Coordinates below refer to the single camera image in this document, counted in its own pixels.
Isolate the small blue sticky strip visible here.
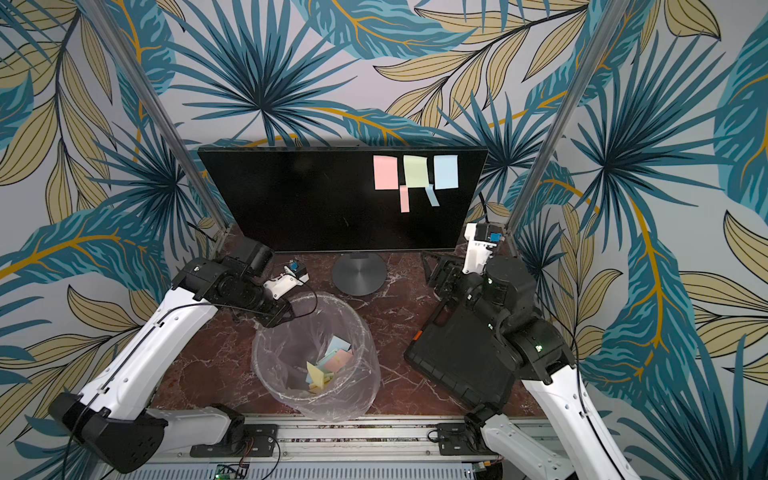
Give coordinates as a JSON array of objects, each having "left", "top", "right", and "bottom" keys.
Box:
[{"left": 425, "top": 184, "right": 440, "bottom": 208}]

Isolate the large blue sticky note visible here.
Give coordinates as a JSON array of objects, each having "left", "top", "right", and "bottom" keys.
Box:
[{"left": 433, "top": 154, "right": 459, "bottom": 190}]

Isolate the large green sticky note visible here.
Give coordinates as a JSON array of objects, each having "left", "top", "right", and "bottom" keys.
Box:
[{"left": 403, "top": 155, "right": 430, "bottom": 188}]

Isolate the large pink sticky note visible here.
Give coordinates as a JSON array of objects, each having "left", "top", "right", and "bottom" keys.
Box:
[{"left": 373, "top": 155, "right": 399, "bottom": 191}]

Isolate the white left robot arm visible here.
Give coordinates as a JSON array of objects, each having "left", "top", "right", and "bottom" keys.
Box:
[{"left": 49, "top": 239, "right": 309, "bottom": 474}]

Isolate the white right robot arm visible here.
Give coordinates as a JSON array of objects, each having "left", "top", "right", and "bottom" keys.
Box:
[{"left": 404, "top": 253, "right": 638, "bottom": 479}]

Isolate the grey round monitor stand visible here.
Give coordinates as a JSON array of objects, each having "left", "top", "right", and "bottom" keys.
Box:
[{"left": 331, "top": 253, "right": 387, "bottom": 297}]

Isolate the small pink sticky strip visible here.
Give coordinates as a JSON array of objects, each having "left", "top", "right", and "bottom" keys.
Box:
[{"left": 399, "top": 185, "right": 410, "bottom": 213}]

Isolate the black computer monitor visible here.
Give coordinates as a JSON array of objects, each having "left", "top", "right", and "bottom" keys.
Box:
[{"left": 198, "top": 146, "right": 488, "bottom": 253}]

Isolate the pile of discarded sticky notes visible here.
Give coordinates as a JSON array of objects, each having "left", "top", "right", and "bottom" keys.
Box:
[{"left": 306, "top": 336, "right": 353, "bottom": 394}]

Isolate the black plastic tool case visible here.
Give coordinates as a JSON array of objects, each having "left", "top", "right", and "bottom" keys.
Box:
[{"left": 404, "top": 299, "right": 515, "bottom": 410}]

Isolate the clear plastic lined waste bin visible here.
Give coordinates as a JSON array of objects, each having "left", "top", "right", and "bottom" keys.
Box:
[{"left": 252, "top": 292, "right": 381, "bottom": 423}]

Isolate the green circuit board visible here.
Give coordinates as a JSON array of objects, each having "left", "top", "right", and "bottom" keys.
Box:
[{"left": 213, "top": 464, "right": 249, "bottom": 480}]

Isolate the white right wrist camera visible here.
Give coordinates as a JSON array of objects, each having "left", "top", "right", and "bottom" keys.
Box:
[{"left": 462, "top": 223, "right": 504, "bottom": 274}]

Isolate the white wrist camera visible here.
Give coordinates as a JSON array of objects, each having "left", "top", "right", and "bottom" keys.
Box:
[
  {"left": 263, "top": 260, "right": 309, "bottom": 300},
  {"left": 462, "top": 223, "right": 504, "bottom": 274}
]

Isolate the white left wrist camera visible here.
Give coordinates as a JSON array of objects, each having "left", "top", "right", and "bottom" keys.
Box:
[{"left": 263, "top": 260, "right": 309, "bottom": 300}]

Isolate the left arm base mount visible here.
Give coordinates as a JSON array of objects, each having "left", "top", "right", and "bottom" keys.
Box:
[{"left": 190, "top": 424, "right": 279, "bottom": 458}]

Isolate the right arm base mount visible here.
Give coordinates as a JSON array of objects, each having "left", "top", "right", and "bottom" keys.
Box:
[{"left": 427, "top": 423, "right": 494, "bottom": 456}]

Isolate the left aluminium frame post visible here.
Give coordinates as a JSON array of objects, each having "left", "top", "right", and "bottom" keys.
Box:
[{"left": 81, "top": 0, "right": 230, "bottom": 231}]

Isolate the aluminium frame post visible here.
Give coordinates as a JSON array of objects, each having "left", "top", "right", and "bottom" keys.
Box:
[
  {"left": 506, "top": 0, "right": 629, "bottom": 241},
  {"left": 81, "top": 0, "right": 230, "bottom": 231}
]

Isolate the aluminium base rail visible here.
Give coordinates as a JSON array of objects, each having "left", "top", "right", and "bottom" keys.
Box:
[{"left": 89, "top": 413, "right": 601, "bottom": 480}]

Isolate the right aluminium frame post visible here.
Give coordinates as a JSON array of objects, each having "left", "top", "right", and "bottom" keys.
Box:
[{"left": 506, "top": 0, "right": 629, "bottom": 241}]

